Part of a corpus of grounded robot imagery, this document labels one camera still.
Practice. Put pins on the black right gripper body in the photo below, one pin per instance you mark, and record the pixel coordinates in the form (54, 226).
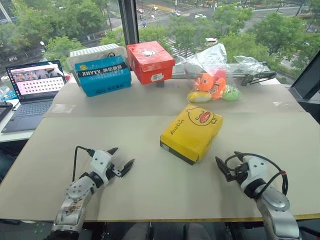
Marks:
(237, 172)

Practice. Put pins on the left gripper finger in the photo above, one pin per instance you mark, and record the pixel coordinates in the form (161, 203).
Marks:
(128, 167)
(113, 150)

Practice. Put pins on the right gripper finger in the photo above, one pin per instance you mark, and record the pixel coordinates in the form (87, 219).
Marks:
(222, 166)
(240, 156)

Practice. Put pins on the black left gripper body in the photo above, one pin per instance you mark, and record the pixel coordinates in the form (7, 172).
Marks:
(113, 172)

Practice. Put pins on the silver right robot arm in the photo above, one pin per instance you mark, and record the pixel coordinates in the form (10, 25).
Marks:
(275, 205)

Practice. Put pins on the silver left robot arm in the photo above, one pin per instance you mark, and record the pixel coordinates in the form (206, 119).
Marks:
(75, 193)

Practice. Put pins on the yellow duck shoe box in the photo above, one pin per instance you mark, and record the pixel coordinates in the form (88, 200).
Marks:
(190, 130)

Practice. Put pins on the blue shoe box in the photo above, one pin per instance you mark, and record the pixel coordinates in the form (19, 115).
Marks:
(102, 80)

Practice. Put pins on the red shoe box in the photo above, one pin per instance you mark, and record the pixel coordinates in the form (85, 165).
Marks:
(147, 62)

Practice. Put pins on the large beige cardboard sheet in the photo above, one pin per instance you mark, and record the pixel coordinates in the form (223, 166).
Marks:
(150, 190)

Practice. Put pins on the narrow beige cardboard sheet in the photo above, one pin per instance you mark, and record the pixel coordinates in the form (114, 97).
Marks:
(150, 100)

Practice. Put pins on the green plush toy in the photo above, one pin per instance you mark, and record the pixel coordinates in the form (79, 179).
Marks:
(231, 93)

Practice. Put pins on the orange plush clownfish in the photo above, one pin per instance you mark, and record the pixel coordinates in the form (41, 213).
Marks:
(203, 80)
(218, 88)

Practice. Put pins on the yellow plush toy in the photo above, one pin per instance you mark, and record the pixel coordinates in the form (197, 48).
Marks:
(198, 97)

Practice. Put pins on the pink plush toy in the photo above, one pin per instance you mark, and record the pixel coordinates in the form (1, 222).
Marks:
(220, 73)

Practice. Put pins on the open grey laptop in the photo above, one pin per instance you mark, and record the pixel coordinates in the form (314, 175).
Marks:
(32, 110)

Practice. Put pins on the crumpled clear plastic bag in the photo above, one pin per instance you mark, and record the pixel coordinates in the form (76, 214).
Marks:
(250, 64)

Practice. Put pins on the clear plastic bag of toys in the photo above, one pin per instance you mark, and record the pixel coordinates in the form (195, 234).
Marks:
(212, 57)

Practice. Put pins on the white ribbed plastic box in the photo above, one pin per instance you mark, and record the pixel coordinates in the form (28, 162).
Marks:
(92, 50)

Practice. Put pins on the black monitor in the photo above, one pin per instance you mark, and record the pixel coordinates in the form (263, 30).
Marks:
(310, 80)

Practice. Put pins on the black tablet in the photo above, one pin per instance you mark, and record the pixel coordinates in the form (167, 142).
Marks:
(4, 111)

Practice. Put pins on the small blue carton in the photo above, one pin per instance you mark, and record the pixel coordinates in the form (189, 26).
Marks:
(8, 97)

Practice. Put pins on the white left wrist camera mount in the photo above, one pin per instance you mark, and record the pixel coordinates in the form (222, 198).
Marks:
(100, 161)

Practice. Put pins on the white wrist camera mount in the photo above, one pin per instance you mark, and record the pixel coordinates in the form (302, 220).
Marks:
(100, 161)
(257, 167)

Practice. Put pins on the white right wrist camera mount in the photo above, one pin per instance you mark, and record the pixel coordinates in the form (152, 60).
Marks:
(257, 167)

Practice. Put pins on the dark window frame post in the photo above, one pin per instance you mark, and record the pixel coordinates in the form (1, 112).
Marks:
(128, 22)

